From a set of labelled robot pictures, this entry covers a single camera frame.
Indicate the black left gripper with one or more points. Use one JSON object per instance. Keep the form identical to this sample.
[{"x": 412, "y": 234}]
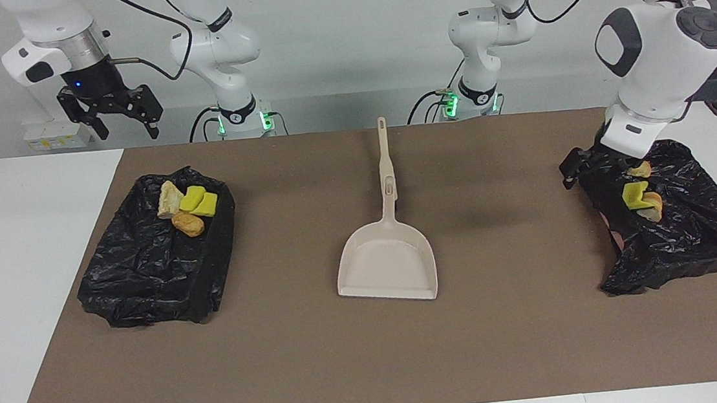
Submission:
[{"x": 602, "y": 148}]

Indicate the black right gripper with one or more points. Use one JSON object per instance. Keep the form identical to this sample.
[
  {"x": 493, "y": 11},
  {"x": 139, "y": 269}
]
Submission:
[{"x": 95, "y": 88}]

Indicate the small tan bread chunk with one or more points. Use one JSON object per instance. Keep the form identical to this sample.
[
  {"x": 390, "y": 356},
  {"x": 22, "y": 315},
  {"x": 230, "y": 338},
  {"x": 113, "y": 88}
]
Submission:
[{"x": 640, "y": 170}]

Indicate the large yellow sponge piece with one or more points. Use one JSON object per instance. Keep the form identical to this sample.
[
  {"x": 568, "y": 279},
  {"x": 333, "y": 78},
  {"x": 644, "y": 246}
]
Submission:
[{"x": 634, "y": 195}]

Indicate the sliced tan bread piece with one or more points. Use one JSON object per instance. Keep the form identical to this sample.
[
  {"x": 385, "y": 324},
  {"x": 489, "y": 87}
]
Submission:
[{"x": 652, "y": 207}]

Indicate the pale stone-like chunk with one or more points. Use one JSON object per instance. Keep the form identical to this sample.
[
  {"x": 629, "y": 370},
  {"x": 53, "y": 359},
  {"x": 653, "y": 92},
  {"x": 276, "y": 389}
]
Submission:
[{"x": 170, "y": 198}]

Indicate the small yellow sponge piece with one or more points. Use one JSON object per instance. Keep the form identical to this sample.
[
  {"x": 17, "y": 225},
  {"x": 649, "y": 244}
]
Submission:
[
  {"x": 207, "y": 205},
  {"x": 192, "y": 196}
]

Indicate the brown bread roll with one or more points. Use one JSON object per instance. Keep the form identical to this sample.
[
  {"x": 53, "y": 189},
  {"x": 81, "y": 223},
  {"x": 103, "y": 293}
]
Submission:
[{"x": 188, "y": 223}]

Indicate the beige hand brush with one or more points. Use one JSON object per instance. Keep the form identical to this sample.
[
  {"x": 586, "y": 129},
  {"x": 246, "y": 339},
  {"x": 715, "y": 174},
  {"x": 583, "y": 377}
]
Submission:
[{"x": 385, "y": 154}]

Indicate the beige plastic dustpan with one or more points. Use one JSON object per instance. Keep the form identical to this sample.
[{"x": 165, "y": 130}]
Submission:
[{"x": 387, "y": 267}]

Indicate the pink plastic bin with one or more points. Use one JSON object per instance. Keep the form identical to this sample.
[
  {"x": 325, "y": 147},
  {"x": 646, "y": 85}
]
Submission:
[{"x": 617, "y": 238}]

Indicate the black bag lined bin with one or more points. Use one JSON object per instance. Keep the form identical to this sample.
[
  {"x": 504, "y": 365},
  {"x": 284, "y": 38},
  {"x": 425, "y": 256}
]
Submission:
[
  {"x": 680, "y": 245},
  {"x": 144, "y": 278}
]

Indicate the brown table mat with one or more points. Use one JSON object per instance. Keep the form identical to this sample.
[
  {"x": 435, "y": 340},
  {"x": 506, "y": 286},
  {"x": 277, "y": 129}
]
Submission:
[{"x": 373, "y": 369}]

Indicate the white wall socket box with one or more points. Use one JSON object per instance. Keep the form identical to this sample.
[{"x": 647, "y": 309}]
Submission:
[{"x": 45, "y": 141}]

